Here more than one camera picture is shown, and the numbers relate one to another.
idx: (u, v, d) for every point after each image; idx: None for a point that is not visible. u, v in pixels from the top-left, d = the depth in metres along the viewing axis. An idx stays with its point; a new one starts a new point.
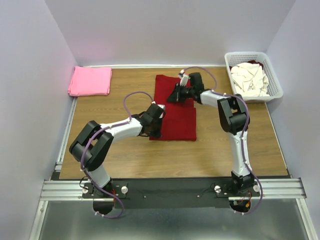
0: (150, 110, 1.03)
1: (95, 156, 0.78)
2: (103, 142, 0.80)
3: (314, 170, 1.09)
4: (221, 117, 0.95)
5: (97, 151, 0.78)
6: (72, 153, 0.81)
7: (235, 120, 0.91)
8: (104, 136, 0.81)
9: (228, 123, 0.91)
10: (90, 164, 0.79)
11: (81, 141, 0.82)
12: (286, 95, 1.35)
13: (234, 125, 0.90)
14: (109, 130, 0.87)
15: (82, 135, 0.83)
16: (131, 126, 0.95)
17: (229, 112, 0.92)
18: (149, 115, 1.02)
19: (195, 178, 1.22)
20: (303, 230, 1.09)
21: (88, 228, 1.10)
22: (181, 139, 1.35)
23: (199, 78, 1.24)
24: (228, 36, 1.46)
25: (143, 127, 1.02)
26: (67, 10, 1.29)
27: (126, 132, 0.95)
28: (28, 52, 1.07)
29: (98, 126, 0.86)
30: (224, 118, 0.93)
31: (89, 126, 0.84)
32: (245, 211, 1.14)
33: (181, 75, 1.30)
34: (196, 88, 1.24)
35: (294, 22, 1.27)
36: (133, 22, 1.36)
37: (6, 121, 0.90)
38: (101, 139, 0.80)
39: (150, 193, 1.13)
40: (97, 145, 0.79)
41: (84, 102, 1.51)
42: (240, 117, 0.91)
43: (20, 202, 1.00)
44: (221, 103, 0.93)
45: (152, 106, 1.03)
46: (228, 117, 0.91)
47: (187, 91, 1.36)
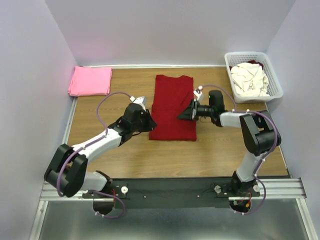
0: (126, 116, 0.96)
1: (70, 182, 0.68)
2: (76, 166, 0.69)
3: (314, 170, 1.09)
4: (245, 136, 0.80)
5: (71, 177, 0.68)
6: (47, 180, 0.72)
7: (263, 140, 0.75)
8: (76, 160, 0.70)
9: (254, 142, 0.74)
10: (67, 191, 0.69)
11: (54, 167, 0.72)
12: (286, 95, 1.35)
13: (262, 145, 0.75)
14: (83, 151, 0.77)
15: (55, 162, 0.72)
16: (109, 140, 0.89)
17: (255, 129, 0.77)
18: (126, 121, 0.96)
19: (195, 178, 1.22)
20: (303, 230, 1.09)
21: (88, 228, 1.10)
22: (181, 139, 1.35)
23: (221, 97, 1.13)
24: (228, 36, 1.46)
25: (123, 136, 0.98)
26: (67, 10, 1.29)
27: (103, 147, 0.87)
28: (28, 52, 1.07)
29: (71, 149, 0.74)
30: (249, 137, 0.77)
31: (60, 150, 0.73)
32: (245, 211, 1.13)
33: (198, 91, 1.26)
34: (216, 109, 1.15)
35: (294, 21, 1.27)
36: (133, 22, 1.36)
37: (6, 121, 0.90)
38: (74, 164, 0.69)
39: (150, 193, 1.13)
40: (70, 171, 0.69)
41: (84, 102, 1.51)
42: (268, 136, 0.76)
43: (20, 202, 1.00)
44: (245, 119, 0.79)
45: (127, 110, 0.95)
46: (254, 135, 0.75)
47: (204, 109, 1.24)
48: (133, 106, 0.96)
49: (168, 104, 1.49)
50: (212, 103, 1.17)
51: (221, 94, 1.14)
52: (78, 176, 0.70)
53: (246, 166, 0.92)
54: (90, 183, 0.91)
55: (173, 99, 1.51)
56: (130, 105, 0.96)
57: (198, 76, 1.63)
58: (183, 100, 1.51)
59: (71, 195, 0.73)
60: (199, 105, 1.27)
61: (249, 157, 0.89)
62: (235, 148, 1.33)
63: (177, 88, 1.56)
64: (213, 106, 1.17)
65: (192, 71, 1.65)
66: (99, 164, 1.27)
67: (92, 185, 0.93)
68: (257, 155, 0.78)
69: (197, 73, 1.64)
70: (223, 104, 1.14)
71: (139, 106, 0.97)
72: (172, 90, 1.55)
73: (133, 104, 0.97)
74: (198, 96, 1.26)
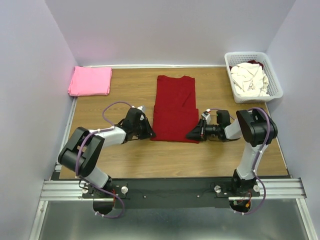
0: (129, 118, 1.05)
1: (88, 160, 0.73)
2: (94, 144, 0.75)
3: (314, 170, 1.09)
4: (243, 129, 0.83)
5: (90, 155, 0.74)
6: (63, 162, 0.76)
7: (260, 130, 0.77)
8: (94, 139, 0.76)
9: (251, 132, 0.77)
10: (83, 170, 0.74)
11: (71, 147, 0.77)
12: (286, 95, 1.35)
13: (258, 133, 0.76)
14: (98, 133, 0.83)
15: (72, 143, 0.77)
16: (116, 132, 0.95)
17: (250, 119, 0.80)
18: (128, 122, 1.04)
19: (195, 178, 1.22)
20: (303, 230, 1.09)
21: (88, 228, 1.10)
22: (182, 141, 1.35)
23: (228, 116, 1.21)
24: (228, 36, 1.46)
25: (126, 136, 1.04)
26: (67, 10, 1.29)
27: (112, 137, 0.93)
28: (29, 52, 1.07)
29: (86, 132, 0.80)
30: (246, 128, 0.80)
31: (77, 132, 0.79)
32: (245, 211, 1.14)
33: (205, 114, 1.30)
34: (224, 126, 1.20)
35: (294, 21, 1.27)
36: (133, 22, 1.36)
37: (6, 121, 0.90)
38: (92, 142, 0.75)
39: (150, 193, 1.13)
40: (88, 149, 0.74)
41: (84, 102, 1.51)
42: (264, 125, 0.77)
43: (20, 202, 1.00)
44: (241, 112, 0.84)
45: (129, 112, 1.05)
46: (250, 125, 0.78)
47: (212, 128, 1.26)
48: (133, 109, 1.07)
49: (169, 105, 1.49)
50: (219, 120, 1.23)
51: (227, 112, 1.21)
52: (95, 155, 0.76)
53: (245, 162, 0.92)
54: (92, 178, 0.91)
55: (174, 100, 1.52)
56: (131, 108, 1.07)
57: (198, 76, 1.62)
58: (184, 100, 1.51)
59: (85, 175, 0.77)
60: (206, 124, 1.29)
61: (247, 151, 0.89)
62: (235, 148, 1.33)
63: (178, 88, 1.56)
64: (220, 123, 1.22)
65: (192, 71, 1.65)
66: (99, 163, 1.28)
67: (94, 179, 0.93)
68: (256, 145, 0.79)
69: (197, 73, 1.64)
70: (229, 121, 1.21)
71: (140, 109, 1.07)
72: (174, 91, 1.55)
73: (134, 108, 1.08)
74: (206, 117, 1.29)
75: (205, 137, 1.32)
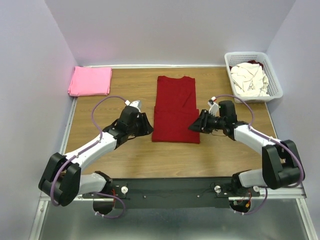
0: (122, 118, 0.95)
1: (64, 192, 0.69)
2: (70, 176, 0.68)
3: (314, 170, 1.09)
4: (265, 168, 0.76)
5: (65, 186, 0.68)
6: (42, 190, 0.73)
7: (286, 178, 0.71)
8: (69, 169, 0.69)
9: (276, 180, 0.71)
10: (61, 200, 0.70)
11: (48, 177, 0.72)
12: (286, 95, 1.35)
13: (284, 182, 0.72)
14: (76, 159, 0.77)
15: (47, 172, 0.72)
16: (104, 144, 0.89)
17: (279, 163, 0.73)
18: (123, 124, 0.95)
19: (195, 178, 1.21)
20: (303, 230, 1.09)
21: (88, 228, 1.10)
22: (183, 141, 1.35)
23: (232, 108, 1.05)
24: (228, 36, 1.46)
25: (120, 139, 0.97)
26: (67, 10, 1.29)
27: (98, 152, 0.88)
28: (29, 53, 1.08)
29: (64, 158, 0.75)
30: (270, 171, 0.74)
31: (52, 159, 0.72)
32: (245, 211, 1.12)
33: (211, 102, 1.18)
34: (228, 119, 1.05)
35: (294, 21, 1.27)
36: (133, 22, 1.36)
37: (6, 121, 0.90)
38: (66, 173, 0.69)
39: (150, 193, 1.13)
40: (63, 180, 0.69)
41: (84, 102, 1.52)
42: (291, 173, 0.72)
43: (20, 203, 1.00)
44: (270, 151, 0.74)
45: (123, 112, 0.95)
46: (277, 172, 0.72)
47: (214, 121, 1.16)
48: (129, 108, 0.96)
49: (170, 105, 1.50)
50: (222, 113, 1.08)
51: (232, 104, 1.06)
52: (72, 185, 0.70)
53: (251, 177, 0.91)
54: (88, 187, 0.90)
55: (175, 101, 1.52)
56: (126, 107, 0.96)
57: (198, 76, 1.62)
58: (185, 101, 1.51)
59: (67, 203, 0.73)
60: (209, 116, 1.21)
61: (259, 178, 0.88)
62: (235, 148, 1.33)
63: (179, 89, 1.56)
64: (224, 116, 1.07)
65: (192, 71, 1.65)
66: (99, 163, 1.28)
67: (89, 188, 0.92)
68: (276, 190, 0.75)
69: (197, 73, 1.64)
70: (235, 114, 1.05)
71: (136, 109, 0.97)
72: (175, 91, 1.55)
73: (130, 107, 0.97)
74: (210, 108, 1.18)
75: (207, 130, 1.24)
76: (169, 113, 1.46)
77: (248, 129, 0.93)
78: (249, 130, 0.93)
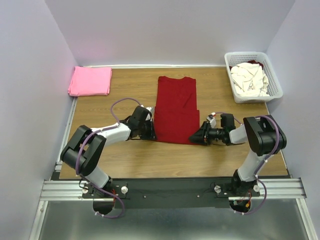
0: (135, 114, 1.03)
1: (89, 160, 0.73)
2: (97, 144, 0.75)
3: (314, 170, 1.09)
4: (250, 137, 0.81)
5: (90, 155, 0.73)
6: (64, 160, 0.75)
7: (267, 139, 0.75)
8: (95, 139, 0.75)
9: (258, 141, 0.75)
10: (83, 169, 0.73)
11: (72, 145, 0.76)
12: (286, 95, 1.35)
13: (265, 144, 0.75)
14: (100, 133, 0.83)
15: (73, 140, 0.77)
16: (121, 130, 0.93)
17: (258, 128, 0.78)
18: (135, 118, 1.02)
19: (195, 178, 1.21)
20: (303, 230, 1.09)
21: (88, 228, 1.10)
22: (185, 143, 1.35)
23: (232, 120, 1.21)
24: (228, 36, 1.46)
25: (131, 133, 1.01)
26: (67, 11, 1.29)
27: (116, 136, 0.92)
28: (29, 53, 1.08)
29: (89, 130, 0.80)
30: (253, 137, 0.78)
31: (80, 130, 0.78)
32: (245, 211, 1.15)
33: (210, 117, 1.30)
34: (227, 129, 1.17)
35: (294, 21, 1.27)
36: (133, 22, 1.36)
37: (6, 121, 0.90)
38: (94, 142, 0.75)
39: (150, 193, 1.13)
40: (89, 149, 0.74)
41: (84, 102, 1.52)
42: (273, 136, 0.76)
43: (20, 203, 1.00)
44: (248, 119, 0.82)
45: (136, 109, 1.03)
46: (257, 136, 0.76)
47: (216, 132, 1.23)
48: (142, 107, 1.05)
49: (171, 106, 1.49)
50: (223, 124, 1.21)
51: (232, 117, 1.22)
52: (96, 155, 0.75)
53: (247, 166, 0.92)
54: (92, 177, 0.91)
55: (175, 101, 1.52)
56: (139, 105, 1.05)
57: (197, 76, 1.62)
58: (186, 102, 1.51)
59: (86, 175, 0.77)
60: (210, 127, 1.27)
61: (252, 157, 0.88)
62: (235, 148, 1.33)
63: (179, 89, 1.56)
64: (225, 127, 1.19)
65: (192, 71, 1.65)
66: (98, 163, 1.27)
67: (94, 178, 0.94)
68: (261, 154, 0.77)
69: (197, 73, 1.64)
70: (233, 125, 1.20)
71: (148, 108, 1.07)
72: (175, 91, 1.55)
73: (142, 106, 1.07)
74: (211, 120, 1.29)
75: (209, 141, 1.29)
76: (170, 113, 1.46)
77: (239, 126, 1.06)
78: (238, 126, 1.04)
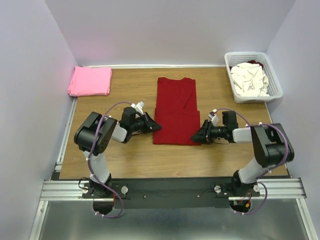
0: (124, 120, 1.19)
1: (104, 135, 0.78)
2: (110, 123, 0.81)
3: (314, 170, 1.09)
4: (256, 148, 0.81)
5: (105, 132, 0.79)
6: (78, 139, 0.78)
7: (274, 152, 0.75)
8: (107, 120, 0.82)
9: (265, 154, 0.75)
10: (98, 146, 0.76)
11: (86, 127, 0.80)
12: (286, 95, 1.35)
13: (272, 156, 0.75)
14: None
15: (86, 123, 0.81)
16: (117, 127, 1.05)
17: (266, 139, 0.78)
18: (124, 124, 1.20)
19: (195, 178, 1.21)
20: (303, 230, 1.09)
21: (88, 228, 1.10)
22: (186, 143, 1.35)
23: (234, 116, 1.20)
24: (228, 36, 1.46)
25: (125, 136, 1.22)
26: (66, 11, 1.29)
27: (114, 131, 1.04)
28: (29, 53, 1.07)
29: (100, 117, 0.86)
30: (260, 149, 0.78)
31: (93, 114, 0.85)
32: (245, 211, 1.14)
33: (212, 114, 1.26)
34: (230, 126, 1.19)
35: (294, 21, 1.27)
36: (133, 22, 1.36)
37: (6, 121, 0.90)
38: (108, 121, 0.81)
39: (150, 193, 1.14)
40: (104, 127, 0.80)
41: (84, 102, 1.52)
42: (280, 149, 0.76)
43: (20, 203, 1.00)
44: (255, 130, 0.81)
45: (124, 115, 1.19)
46: (263, 148, 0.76)
47: (218, 130, 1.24)
48: (128, 111, 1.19)
49: (171, 107, 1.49)
50: (225, 121, 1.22)
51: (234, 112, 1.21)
52: (108, 134, 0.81)
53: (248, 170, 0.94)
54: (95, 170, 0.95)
55: (175, 101, 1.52)
56: (125, 111, 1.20)
57: (197, 76, 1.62)
58: (186, 102, 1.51)
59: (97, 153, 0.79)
60: (212, 126, 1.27)
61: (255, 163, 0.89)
62: (235, 148, 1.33)
63: (179, 89, 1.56)
64: (227, 124, 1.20)
65: (192, 71, 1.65)
66: None
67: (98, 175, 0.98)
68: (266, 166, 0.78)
69: (197, 73, 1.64)
70: (235, 121, 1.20)
71: (133, 110, 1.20)
72: (175, 92, 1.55)
73: (128, 109, 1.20)
74: (212, 119, 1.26)
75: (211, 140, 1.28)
76: (170, 113, 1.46)
77: None
78: None
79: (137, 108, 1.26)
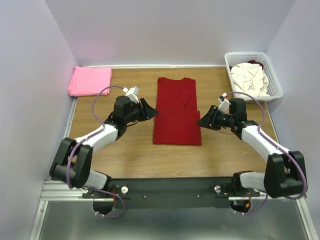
0: (117, 111, 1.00)
1: (80, 171, 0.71)
2: (83, 155, 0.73)
3: (314, 170, 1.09)
4: (267, 177, 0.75)
5: (79, 165, 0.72)
6: (54, 176, 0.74)
7: (287, 188, 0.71)
8: (81, 149, 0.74)
9: (277, 190, 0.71)
10: (76, 182, 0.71)
11: (60, 161, 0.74)
12: (286, 95, 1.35)
13: (285, 191, 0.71)
14: (86, 142, 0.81)
15: (58, 157, 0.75)
16: (107, 132, 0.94)
17: (282, 175, 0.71)
18: (118, 116, 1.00)
19: (195, 178, 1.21)
20: (303, 230, 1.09)
21: (88, 228, 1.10)
22: (186, 143, 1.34)
23: (243, 105, 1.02)
24: (228, 36, 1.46)
25: (119, 131, 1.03)
26: (67, 11, 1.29)
27: (104, 139, 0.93)
28: (29, 53, 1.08)
29: (74, 142, 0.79)
30: (273, 182, 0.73)
31: (63, 143, 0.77)
32: (245, 211, 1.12)
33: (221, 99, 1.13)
34: (238, 116, 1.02)
35: (294, 21, 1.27)
36: (133, 22, 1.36)
37: (6, 121, 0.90)
38: (81, 153, 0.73)
39: (150, 193, 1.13)
40: (78, 159, 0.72)
41: (84, 102, 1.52)
42: (293, 185, 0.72)
43: (20, 203, 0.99)
44: (276, 162, 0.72)
45: (115, 106, 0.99)
46: (278, 183, 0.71)
47: (223, 118, 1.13)
48: (120, 101, 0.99)
49: (171, 107, 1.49)
50: (232, 110, 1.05)
51: (244, 101, 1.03)
52: (86, 165, 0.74)
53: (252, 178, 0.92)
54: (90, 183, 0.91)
55: (175, 101, 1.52)
56: (116, 100, 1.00)
57: (197, 76, 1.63)
58: (186, 102, 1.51)
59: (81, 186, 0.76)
60: (219, 113, 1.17)
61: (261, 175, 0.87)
62: (235, 148, 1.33)
63: (179, 89, 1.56)
64: (234, 113, 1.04)
65: (192, 71, 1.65)
66: (98, 164, 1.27)
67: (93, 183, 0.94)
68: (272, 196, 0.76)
69: (197, 73, 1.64)
70: (245, 112, 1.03)
71: (127, 99, 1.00)
72: (175, 92, 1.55)
73: (120, 98, 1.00)
74: (222, 104, 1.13)
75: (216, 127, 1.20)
76: (170, 113, 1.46)
77: (258, 131, 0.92)
78: (259, 133, 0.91)
79: (132, 95, 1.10)
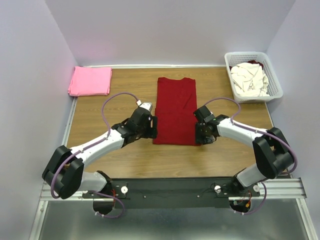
0: (133, 118, 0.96)
1: (63, 186, 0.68)
2: (71, 171, 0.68)
3: (314, 170, 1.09)
4: (259, 162, 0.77)
5: (66, 179, 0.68)
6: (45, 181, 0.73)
7: (280, 164, 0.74)
8: (72, 164, 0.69)
9: (273, 169, 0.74)
10: (62, 193, 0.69)
11: (51, 169, 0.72)
12: (286, 95, 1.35)
13: (279, 168, 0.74)
14: (81, 154, 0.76)
15: (50, 165, 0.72)
16: (110, 142, 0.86)
17: (271, 154, 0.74)
18: (132, 123, 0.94)
19: (195, 178, 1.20)
20: (303, 230, 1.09)
21: (88, 228, 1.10)
22: (186, 143, 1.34)
23: (204, 108, 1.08)
24: (228, 36, 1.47)
25: (127, 138, 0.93)
26: (66, 11, 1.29)
27: (105, 149, 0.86)
28: (29, 53, 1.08)
29: (69, 151, 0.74)
30: (265, 164, 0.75)
31: (57, 152, 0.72)
32: (245, 211, 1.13)
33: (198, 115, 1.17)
34: (207, 120, 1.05)
35: (294, 21, 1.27)
36: (133, 23, 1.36)
37: (6, 121, 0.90)
38: (69, 169, 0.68)
39: (150, 193, 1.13)
40: (65, 174, 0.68)
41: (84, 102, 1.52)
42: (283, 158, 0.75)
43: (20, 203, 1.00)
44: (261, 145, 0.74)
45: (135, 112, 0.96)
46: (271, 164, 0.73)
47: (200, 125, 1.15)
48: (141, 109, 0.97)
49: (171, 107, 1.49)
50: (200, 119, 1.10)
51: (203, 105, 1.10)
52: (74, 180, 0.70)
53: (253, 180, 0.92)
54: (88, 186, 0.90)
55: (175, 101, 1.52)
56: (137, 108, 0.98)
57: (197, 76, 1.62)
58: (186, 102, 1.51)
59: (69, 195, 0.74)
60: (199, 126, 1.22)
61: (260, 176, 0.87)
62: (234, 148, 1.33)
63: (179, 89, 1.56)
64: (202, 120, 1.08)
65: (192, 71, 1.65)
66: (98, 164, 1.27)
67: (90, 186, 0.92)
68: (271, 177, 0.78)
69: (196, 73, 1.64)
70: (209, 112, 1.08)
71: (147, 112, 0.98)
72: (175, 92, 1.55)
73: (142, 108, 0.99)
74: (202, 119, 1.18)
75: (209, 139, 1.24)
76: (170, 113, 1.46)
77: (232, 124, 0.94)
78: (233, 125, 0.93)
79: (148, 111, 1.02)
